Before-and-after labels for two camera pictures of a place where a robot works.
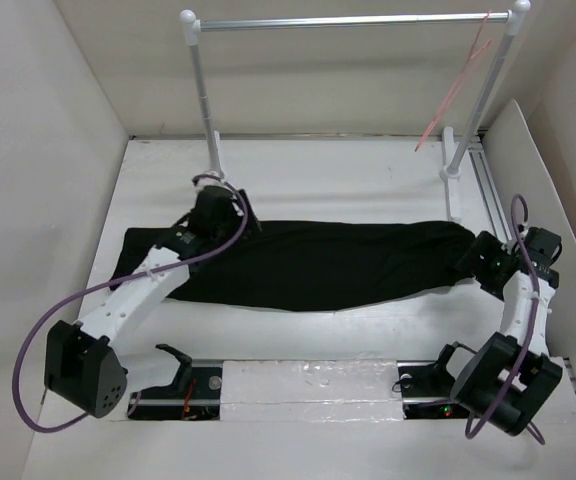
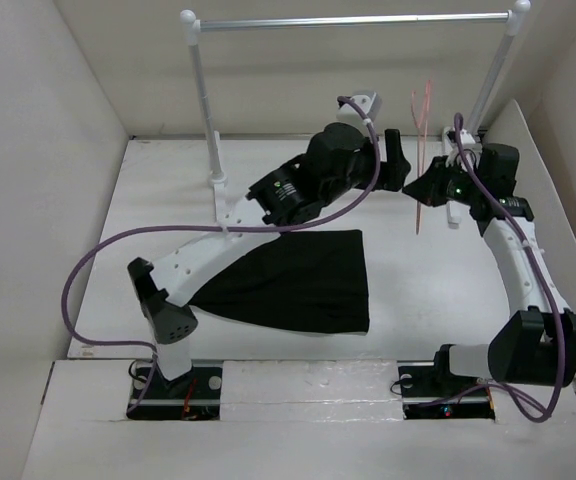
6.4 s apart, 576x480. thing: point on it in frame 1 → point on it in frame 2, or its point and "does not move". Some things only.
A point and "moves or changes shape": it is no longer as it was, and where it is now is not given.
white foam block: [314, 390] does not move
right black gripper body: [494, 254] → [460, 188]
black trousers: [308, 266] moves or changes shape
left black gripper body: [226, 231] → [359, 177]
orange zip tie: [186, 407] does not move
